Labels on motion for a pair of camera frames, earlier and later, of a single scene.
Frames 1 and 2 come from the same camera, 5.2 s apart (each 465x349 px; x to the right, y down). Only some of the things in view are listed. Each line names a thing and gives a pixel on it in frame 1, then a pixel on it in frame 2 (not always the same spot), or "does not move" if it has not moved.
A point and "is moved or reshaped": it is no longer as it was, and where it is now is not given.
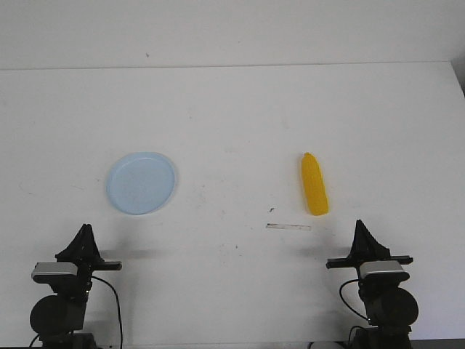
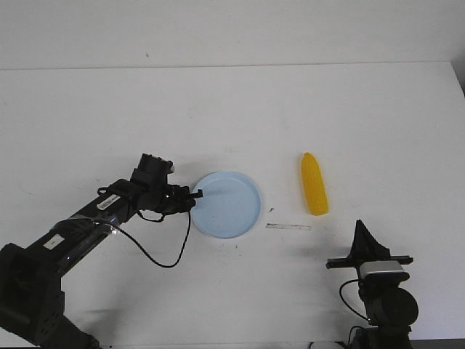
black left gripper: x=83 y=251 -> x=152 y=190
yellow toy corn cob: x=314 y=186 does not move
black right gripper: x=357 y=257 does not move
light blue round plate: x=140 y=182 is moved or reshaped
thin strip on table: x=275 y=225 does not move
